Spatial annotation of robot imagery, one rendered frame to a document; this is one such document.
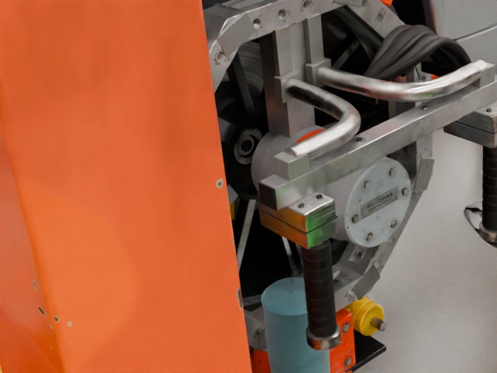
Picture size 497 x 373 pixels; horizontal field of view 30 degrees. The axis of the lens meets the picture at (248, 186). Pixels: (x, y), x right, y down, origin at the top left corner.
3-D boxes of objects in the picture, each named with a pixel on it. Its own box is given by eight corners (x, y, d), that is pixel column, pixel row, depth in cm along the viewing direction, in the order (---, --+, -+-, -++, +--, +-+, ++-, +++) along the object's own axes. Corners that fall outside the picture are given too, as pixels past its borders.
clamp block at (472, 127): (465, 121, 135) (465, 87, 133) (516, 138, 129) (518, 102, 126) (441, 132, 133) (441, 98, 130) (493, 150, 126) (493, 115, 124)
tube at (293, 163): (294, 95, 131) (288, 22, 126) (395, 131, 117) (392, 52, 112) (193, 138, 122) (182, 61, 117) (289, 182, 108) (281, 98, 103)
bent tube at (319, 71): (392, 53, 141) (389, -16, 136) (495, 82, 127) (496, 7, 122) (305, 89, 132) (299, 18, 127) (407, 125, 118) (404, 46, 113)
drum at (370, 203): (317, 183, 149) (310, 103, 142) (418, 229, 133) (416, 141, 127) (249, 217, 141) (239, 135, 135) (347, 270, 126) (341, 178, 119)
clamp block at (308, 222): (289, 209, 118) (285, 173, 115) (339, 234, 111) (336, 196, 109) (259, 226, 115) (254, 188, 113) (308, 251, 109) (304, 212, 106)
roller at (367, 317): (285, 269, 182) (282, 244, 179) (396, 333, 161) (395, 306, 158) (262, 282, 179) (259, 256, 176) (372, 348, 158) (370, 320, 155)
